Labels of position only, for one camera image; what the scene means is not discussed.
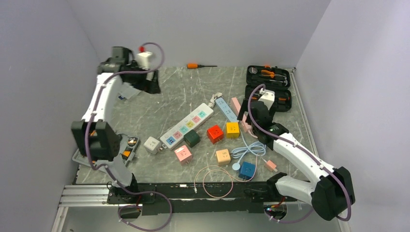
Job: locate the white power strip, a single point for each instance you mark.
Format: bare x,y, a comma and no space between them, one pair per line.
192,121

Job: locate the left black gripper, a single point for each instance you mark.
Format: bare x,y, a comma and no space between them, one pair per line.
152,86

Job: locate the black tool case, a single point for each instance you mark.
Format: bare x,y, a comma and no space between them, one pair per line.
281,88

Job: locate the dark green cube adapter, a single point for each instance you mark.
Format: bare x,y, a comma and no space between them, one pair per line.
191,138

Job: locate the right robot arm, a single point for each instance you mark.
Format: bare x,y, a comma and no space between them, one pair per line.
328,190

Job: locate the peach cube adapter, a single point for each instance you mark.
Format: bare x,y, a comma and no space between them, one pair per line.
223,157

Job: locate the grey tool case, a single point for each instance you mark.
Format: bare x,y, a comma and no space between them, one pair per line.
127,150

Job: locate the small pink charger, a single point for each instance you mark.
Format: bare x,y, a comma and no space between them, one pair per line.
271,166

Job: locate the aluminium rail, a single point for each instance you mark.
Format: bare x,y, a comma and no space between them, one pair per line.
85,195

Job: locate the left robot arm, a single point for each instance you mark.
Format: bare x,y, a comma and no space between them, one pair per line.
94,136

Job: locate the white cube adapter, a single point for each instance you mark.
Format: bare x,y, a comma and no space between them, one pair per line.
152,145

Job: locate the orange handle screwdriver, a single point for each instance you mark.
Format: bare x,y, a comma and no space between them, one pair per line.
196,66

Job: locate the orange pliers in black case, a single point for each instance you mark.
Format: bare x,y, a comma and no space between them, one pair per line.
273,75

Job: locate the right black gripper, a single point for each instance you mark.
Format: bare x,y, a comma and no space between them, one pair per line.
244,108

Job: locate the red cube adapter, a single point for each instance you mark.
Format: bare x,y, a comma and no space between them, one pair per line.
215,134

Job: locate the round tape measure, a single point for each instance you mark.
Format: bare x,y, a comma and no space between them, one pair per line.
252,70

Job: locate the light blue plug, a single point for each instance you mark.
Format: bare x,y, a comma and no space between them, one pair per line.
226,110

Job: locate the blue cube adapter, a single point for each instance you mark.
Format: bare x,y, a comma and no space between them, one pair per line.
247,170

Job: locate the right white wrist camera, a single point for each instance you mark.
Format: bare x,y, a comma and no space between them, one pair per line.
267,97

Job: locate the clear plastic screw box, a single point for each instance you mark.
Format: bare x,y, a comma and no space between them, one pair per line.
127,91

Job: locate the yellow cube adapter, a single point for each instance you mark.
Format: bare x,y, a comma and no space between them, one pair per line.
232,130

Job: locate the pink cube adapter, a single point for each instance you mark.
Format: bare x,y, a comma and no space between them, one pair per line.
183,155

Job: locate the black base frame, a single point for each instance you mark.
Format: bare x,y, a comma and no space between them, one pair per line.
158,198

